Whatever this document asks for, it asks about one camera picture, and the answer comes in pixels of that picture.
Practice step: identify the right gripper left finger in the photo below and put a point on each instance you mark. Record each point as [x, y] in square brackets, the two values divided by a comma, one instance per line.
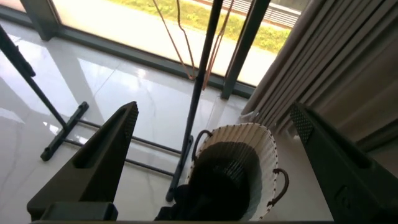
[93, 174]

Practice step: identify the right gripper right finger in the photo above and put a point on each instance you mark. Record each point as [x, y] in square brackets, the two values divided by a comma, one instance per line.
[351, 186]

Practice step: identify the white laundry basket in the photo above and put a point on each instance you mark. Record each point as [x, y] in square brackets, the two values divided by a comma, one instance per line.
[267, 149]

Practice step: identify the black clothes rack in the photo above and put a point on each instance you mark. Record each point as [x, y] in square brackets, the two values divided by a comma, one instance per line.
[199, 84]

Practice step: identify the black garment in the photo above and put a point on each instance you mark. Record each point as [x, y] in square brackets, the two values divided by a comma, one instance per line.
[199, 205]

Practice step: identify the beige curtain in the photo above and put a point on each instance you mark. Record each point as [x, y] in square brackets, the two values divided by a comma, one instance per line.
[335, 62]

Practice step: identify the window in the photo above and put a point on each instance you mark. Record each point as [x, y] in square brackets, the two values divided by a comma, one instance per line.
[245, 46]

